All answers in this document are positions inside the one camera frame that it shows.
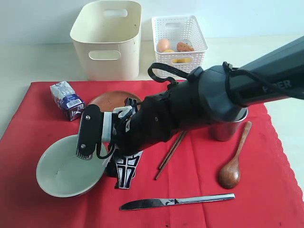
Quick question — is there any brown egg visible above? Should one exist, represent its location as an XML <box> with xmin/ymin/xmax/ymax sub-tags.
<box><xmin>157</xmin><ymin>38</ymin><xmax>171</xmax><ymax>53</ymax></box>

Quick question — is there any pale green ceramic bowl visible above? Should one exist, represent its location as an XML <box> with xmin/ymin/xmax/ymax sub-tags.
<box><xmin>36</xmin><ymin>135</ymin><xmax>110</xmax><ymax>198</ymax></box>

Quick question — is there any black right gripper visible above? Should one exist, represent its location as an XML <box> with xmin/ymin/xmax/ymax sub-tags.
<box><xmin>111</xmin><ymin>95</ymin><xmax>181</xmax><ymax>189</ymax></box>

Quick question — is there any upper wooden chopstick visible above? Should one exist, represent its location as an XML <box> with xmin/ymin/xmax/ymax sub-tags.
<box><xmin>159</xmin><ymin>131</ymin><xmax>186</xmax><ymax>170</ymax></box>

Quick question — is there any cream plastic bin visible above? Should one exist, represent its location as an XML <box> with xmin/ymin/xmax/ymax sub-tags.
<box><xmin>70</xmin><ymin>0</ymin><xmax>142</xmax><ymax>81</ymax></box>

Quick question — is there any brown wooden plate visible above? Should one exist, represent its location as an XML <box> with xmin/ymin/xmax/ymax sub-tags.
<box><xmin>88</xmin><ymin>90</ymin><xmax>142</xmax><ymax>112</ymax></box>

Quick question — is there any lower wooden chopstick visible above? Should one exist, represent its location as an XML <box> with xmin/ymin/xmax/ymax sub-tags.
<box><xmin>154</xmin><ymin>131</ymin><xmax>187</xmax><ymax>180</ymax></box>

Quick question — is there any fried chicken piece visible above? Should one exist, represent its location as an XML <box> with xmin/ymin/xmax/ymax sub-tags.
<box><xmin>176</xmin><ymin>42</ymin><xmax>194</xmax><ymax>52</ymax></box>

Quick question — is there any wooden chopstick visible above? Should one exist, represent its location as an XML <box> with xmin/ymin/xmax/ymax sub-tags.
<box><xmin>154</xmin><ymin>131</ymin><xmax>187</xmax><ymax>180</ymax></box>
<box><xmin>159</xmin><ymin>131</ymin><xmax>186</xmax><ymax>170</ymax></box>

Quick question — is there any silver table knife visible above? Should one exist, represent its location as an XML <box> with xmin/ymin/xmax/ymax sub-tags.
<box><xmin>119</xmin><ymin>193</ymin><xmax>235</xmax><ymax>211</ymax></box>

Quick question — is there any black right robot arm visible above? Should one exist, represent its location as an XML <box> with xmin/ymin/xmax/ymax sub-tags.
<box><xmin>111</xmin><ymin>38</ymin><xmax>304</xmax><ymax>157</ymax></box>

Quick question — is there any wooden spoon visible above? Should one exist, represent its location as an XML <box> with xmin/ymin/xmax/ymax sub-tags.
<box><xmin>218</xmin><ymin>121</ymin><xmax>252</xmax><ymax>189</ymax></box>

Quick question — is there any stainless steel cup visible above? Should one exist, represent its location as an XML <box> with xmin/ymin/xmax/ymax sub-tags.
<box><xmin>209</xmin><ymin>108</ymin><xmax>248</xmax><ymax>142</ymax></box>

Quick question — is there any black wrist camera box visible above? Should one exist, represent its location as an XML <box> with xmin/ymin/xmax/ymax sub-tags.
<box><xmin>76</xmin><ymin>104</ymin><xmax>104</xmax><ymax>160</ymax></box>

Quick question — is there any white perforated plastic basket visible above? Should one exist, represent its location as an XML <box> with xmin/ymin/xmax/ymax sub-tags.
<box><xmin>152</xmin><ymin>15</ymin><xmax>208</xmax><ymax>73</ymax></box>

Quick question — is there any red table cloth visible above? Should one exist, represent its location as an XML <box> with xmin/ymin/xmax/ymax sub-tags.
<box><xmin>0</xmin><ymin>82</ymin><xmax>304</xmax><ymax>228</ymax></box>

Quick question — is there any blue white milk carton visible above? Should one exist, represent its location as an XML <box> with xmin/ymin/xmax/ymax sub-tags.
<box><xmin>50</xmin><ymin>81</ymin><xmax>86</xmax><ymax>121</ymax></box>

